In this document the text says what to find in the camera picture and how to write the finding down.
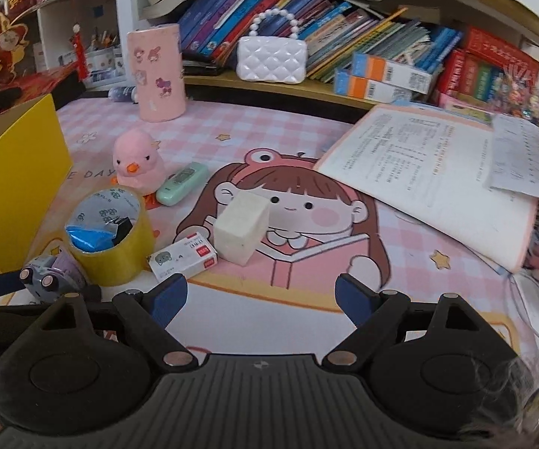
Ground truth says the blue bag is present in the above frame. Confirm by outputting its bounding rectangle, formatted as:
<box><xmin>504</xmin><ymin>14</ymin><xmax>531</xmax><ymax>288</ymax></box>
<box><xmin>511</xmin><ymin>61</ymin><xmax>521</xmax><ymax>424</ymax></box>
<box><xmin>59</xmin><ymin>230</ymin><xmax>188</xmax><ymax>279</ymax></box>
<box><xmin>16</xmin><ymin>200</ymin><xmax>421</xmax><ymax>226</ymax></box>
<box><xmin>66</xmin><ymin>225</ymin><xmax>113</xmax><ymax>253</ymax></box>

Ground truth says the white foam block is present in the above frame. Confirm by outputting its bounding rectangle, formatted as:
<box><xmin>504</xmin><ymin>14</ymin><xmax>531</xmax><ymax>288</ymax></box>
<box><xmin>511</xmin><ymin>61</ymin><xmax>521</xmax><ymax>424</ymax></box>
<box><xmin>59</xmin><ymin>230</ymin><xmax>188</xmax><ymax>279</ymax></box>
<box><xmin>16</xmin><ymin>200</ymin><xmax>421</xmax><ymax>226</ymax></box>
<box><xmin>213</xmin><ymin>190</ymin><xmax>271</xmax><ymax>266</ymax></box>

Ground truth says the mint green stapler case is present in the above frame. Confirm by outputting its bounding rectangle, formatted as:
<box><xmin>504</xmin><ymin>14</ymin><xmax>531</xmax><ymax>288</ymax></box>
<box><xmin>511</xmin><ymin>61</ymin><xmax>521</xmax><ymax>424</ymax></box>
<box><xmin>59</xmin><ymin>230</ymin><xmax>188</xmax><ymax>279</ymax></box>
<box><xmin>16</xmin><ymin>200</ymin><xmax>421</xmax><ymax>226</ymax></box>
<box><xmin>156</xmin><ymin>162</ymin><xmax>208</xmax><ymax>207</ymax></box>

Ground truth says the grey purple toy car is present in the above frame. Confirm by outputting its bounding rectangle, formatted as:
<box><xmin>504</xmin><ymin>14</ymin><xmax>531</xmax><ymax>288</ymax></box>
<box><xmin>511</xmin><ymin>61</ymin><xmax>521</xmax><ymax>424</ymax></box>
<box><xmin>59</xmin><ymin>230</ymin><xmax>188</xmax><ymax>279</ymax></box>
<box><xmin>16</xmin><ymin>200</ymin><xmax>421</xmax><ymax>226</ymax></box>
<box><xmin>19</xmin><ymin>249</ymin><xmax>87</xmax><ymax>304</ymax></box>

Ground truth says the white staples box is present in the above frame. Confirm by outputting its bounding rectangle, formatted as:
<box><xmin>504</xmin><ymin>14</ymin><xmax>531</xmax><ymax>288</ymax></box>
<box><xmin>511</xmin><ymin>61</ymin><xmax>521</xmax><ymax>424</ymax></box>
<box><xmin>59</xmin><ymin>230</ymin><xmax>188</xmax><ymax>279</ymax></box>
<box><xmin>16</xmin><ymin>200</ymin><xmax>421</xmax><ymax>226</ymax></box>
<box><xmin>148</xmin><ymin>233</ymin><xmax>218</xmax><ymax>282</ymax></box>

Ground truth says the black binder clip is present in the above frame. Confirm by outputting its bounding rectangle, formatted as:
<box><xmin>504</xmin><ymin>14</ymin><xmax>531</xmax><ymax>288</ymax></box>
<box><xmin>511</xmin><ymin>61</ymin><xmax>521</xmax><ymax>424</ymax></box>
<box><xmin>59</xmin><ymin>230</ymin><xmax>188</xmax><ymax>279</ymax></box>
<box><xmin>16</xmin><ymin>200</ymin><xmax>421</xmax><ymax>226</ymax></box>
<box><xmin>105</xmin><ymin>217</ymin><xmax>133</xmax><ymax>246</ymax></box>

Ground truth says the yellow cardboard box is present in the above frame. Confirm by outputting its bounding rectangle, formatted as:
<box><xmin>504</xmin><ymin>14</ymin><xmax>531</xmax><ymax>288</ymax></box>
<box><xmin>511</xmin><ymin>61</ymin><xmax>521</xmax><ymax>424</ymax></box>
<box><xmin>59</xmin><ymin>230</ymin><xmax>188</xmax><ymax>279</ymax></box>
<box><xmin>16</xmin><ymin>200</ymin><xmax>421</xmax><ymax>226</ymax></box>
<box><xmin>0</xmin><ymin>94</ymin><xmax>73</xmax><ymax>273</ymax></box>

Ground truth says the pink cartoon table mat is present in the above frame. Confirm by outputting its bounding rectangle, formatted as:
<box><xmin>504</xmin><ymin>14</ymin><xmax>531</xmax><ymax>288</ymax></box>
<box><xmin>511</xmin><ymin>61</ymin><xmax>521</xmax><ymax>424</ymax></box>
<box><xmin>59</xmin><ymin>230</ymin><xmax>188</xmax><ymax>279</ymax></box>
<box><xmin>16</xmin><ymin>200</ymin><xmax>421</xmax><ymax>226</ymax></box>
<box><xmin>0</xmin><ymin>97</ymin><xmax>539</xmax><ymax>361</ymax></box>

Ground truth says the pink chick plush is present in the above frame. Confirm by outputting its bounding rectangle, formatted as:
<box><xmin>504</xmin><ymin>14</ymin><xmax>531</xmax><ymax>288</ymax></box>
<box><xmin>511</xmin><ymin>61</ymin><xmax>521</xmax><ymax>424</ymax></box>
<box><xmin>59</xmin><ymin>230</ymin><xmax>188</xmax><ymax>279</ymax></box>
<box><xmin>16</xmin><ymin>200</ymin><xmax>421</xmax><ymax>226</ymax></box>
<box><xmin>112</xmin><ymin>129</ymin><xmax>168</xmax><ymax>196</ymax></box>

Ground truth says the open text book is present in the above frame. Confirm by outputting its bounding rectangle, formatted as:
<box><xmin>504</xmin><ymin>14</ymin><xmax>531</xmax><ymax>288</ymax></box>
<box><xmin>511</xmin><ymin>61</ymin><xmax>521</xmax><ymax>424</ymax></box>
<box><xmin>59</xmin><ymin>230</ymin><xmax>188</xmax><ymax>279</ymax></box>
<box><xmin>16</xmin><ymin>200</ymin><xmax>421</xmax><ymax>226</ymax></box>
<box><xmin>315</xmin><ymin>104</ymin><xmax>538</xmax><ymax>273</ymax></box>

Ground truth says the white paper sheet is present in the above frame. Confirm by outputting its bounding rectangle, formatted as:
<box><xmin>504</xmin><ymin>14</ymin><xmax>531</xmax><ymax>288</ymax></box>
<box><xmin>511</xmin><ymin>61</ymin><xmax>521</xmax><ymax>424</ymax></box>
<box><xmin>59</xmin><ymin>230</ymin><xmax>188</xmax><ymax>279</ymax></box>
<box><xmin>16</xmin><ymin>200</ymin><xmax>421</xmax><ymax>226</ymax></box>
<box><xmin>486</xmin><ymin>114</ymin><xmax>539</xmax><ymax>200</ymax></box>

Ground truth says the orange blue medicine box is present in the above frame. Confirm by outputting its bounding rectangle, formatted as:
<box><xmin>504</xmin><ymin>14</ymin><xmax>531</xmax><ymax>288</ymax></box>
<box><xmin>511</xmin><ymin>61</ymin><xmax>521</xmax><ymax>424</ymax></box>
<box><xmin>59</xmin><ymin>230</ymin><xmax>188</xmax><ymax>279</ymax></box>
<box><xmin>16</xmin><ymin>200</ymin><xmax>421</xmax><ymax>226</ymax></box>
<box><xmin>352</xmin><ymin>53</ymin><xmax>432</xmax><ymax>95</ymax></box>
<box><xmin>334</xmin><ymin>69</ymin><xmax>412</xmax><ymax>103</ymax></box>

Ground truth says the pink sticker cylinder holder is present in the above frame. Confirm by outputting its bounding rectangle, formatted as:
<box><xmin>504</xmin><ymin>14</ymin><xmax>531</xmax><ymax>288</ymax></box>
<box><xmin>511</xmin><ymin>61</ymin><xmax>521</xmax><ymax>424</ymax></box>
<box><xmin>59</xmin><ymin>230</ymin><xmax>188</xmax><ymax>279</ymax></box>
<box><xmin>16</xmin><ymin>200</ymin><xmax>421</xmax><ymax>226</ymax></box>
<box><xmin>127</xmin><ymin>23</ymin><xmax>186</xmax><ymax>123</ymax></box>

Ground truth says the white desk shelf unit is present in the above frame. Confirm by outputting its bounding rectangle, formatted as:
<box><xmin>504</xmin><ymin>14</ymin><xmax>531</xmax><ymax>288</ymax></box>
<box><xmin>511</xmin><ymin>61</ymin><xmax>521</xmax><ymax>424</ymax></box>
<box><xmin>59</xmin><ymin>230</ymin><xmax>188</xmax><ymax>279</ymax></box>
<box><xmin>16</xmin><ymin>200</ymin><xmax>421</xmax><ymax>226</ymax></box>
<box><xmin>34</xmin><ymin>0</ymin><xmax>191</xmax><ymax>91</ymax></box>

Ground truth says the wooden bookshelf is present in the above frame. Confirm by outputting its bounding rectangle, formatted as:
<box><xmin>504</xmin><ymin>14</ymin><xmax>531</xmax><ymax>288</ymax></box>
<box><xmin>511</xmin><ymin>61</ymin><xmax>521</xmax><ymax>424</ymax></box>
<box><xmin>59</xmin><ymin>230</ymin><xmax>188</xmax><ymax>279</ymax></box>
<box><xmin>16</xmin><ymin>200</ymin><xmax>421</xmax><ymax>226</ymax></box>
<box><xmin>140</xmin><ymin>0</ymin><xmax>539</xmax><ymax>107</ymax></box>

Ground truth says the white quilted pearl handbag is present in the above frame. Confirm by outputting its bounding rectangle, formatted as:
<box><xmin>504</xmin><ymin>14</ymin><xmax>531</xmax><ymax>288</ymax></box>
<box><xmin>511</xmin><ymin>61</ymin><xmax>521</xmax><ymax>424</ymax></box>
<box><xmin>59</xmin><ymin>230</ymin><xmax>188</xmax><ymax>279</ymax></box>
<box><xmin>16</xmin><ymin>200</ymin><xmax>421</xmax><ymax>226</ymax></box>
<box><xmin>236</xmin><ymin>7</ymin><xmax>308</xmax><ymax>85</ymax></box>

